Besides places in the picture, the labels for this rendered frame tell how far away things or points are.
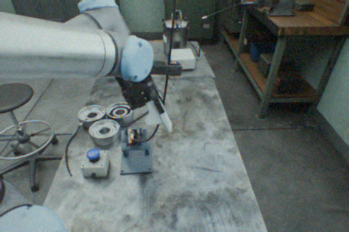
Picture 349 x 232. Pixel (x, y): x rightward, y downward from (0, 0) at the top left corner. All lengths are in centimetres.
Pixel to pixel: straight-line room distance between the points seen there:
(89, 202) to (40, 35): 54
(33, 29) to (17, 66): 5
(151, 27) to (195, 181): 353
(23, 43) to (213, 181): 63
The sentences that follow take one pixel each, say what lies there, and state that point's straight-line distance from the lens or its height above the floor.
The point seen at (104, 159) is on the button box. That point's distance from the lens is 80.
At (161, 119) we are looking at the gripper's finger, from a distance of 62.
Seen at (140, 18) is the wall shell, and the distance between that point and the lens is 410.
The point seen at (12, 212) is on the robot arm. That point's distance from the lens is 52.
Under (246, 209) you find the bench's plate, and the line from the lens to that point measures 75.
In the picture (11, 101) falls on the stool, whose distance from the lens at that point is 171.
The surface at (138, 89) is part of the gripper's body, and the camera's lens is 62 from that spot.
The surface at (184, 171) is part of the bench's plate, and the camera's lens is 80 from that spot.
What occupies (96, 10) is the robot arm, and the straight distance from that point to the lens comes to 58.
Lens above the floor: 141
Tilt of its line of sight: 38 degrees down
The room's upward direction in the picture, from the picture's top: straight up
